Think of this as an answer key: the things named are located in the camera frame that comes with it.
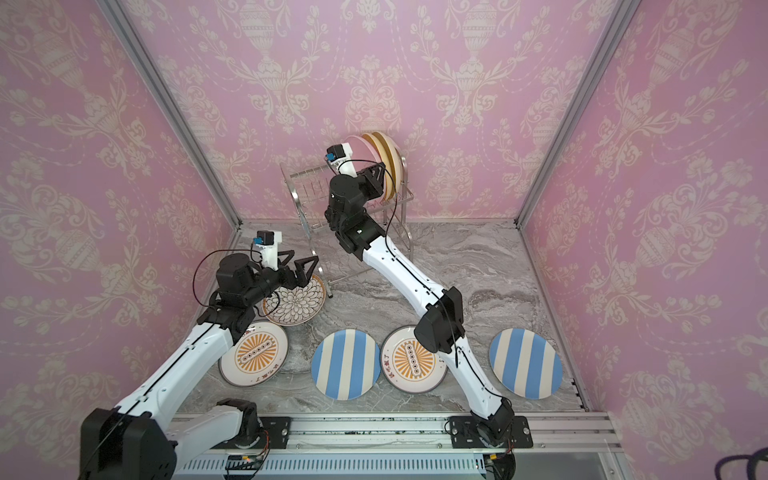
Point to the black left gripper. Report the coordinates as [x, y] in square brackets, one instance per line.
[300, 279]

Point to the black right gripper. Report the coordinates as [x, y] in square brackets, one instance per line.
[369, 180]

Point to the yellow bear plate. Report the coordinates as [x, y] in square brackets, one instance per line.
[388, 153]

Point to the pink bear plate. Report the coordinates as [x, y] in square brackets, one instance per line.
[363, 153]

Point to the cream beige plate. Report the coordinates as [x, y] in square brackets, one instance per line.
[400, 174]

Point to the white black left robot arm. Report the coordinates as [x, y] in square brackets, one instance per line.
[136, 438]

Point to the stainless steel dish rack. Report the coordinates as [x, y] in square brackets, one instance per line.
[325, 200]

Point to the brown rim petal pattern plate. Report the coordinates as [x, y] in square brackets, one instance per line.
[289, 308]

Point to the left orange sunburst plate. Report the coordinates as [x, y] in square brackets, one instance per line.
[256, 357]

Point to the orange sunburst plate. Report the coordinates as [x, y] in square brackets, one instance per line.
[256, 357]
[408, 365]

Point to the centre blue striped plate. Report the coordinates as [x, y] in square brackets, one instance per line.
[346, 365]

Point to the blue striped plate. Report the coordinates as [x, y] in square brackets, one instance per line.
[526, 363]
[346, 365]

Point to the centre orange sunburst plate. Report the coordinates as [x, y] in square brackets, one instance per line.
[408, 365]

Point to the small circuit board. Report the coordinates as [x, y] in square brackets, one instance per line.
[241, 465]

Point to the right blue striped plate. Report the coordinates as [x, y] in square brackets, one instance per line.
[526, 363]

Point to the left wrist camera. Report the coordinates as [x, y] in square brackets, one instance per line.
[266, 243]

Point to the left aluminium corner post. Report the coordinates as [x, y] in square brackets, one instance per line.
[118, 19]

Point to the aluminium corner post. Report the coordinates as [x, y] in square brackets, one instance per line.
[616, 27]
[118, 19]

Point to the right aluminium corner post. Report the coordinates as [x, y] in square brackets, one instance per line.
[616, 27]

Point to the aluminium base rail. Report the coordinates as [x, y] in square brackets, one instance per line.
[423, 446]

